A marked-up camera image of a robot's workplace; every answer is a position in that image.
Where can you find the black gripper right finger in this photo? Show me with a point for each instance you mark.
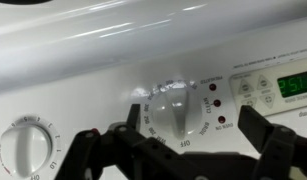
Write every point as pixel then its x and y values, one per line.
pixel 276 143

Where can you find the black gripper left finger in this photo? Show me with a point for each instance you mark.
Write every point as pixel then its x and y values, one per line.
pixel 126 150

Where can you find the white oven temperature knob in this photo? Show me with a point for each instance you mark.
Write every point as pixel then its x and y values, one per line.
pixel 176 113

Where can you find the white burner knob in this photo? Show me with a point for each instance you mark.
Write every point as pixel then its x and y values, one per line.
pixel 24 150

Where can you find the white electric stove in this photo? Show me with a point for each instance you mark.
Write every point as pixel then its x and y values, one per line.
pixel 93 50

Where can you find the green digital clock display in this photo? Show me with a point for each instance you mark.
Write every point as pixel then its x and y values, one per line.
pixel 294 83

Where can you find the small black coil burner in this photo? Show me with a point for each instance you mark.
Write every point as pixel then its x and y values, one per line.
pixel 19 1

